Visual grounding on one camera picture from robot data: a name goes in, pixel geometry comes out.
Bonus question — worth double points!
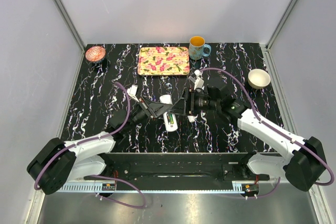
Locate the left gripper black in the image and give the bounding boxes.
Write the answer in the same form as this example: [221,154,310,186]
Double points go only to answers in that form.
[123,96,172,133]

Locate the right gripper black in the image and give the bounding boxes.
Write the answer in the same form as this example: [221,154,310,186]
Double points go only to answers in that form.
[168,87,220,116]

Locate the white remote control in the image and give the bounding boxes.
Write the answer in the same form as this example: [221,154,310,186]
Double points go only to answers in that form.
[160,94,178,132]

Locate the green yellow battery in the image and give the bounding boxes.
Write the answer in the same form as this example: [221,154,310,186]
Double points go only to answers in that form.
[169,114,176,124]

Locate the white battery cover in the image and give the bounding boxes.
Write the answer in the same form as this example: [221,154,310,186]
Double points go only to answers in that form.
[187,115,195,123]

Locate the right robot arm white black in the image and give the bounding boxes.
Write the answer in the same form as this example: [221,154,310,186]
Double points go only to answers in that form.
[170,87,327,191]

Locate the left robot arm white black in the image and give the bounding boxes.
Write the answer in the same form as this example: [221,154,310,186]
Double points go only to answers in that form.
[27,97,153,195]

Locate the floral yellow tray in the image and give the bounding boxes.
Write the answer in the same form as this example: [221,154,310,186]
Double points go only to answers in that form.
[138,47,190,76]

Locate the blue mug yellow inside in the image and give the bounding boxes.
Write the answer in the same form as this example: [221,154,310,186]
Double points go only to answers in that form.
[188,36,212,60]

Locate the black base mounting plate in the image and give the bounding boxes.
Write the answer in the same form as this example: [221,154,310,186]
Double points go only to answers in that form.
[83,163,270,183]

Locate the cream white bowl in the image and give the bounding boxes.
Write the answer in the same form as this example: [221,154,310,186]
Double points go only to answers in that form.
[248,69,271,89]

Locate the red patterned bowl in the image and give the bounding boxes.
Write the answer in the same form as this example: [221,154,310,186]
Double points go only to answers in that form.
[85,46,106,63]

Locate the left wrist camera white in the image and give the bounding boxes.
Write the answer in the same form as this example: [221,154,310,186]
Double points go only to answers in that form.
[127,84,139,102]

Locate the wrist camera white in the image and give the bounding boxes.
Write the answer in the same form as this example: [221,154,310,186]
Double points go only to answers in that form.
[127,84,139,102]
[188,70,204,90]

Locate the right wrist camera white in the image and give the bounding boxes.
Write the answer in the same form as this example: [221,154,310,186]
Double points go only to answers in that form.
[188,70,204,90]

